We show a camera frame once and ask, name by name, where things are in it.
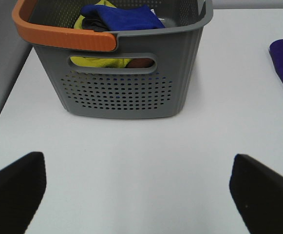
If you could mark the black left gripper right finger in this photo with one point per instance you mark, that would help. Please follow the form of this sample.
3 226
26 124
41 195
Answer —
257 192

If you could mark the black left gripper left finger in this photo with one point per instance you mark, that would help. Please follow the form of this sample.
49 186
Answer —
22 187

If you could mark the yellow-green towel in basket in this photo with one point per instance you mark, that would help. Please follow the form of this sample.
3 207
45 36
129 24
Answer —
97 62

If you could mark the grey perforated plastic basket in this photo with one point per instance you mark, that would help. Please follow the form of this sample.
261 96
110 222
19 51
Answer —
154 84

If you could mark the dark grey towel in basket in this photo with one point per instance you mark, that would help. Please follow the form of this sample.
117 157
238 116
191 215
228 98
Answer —
94 24

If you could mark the blue towel in basket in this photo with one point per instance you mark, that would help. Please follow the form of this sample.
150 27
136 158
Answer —
117 19

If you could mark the orange basket handle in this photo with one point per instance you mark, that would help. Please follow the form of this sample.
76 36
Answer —
68 38

